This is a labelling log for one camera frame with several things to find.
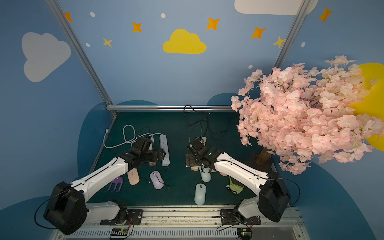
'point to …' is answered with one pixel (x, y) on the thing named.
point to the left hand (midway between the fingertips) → (159, 152)
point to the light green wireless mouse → (200, 192)
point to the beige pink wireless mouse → (133, 176)
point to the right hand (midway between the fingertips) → (195, 157)
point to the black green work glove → (235, 185)
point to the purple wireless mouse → (157, 179)
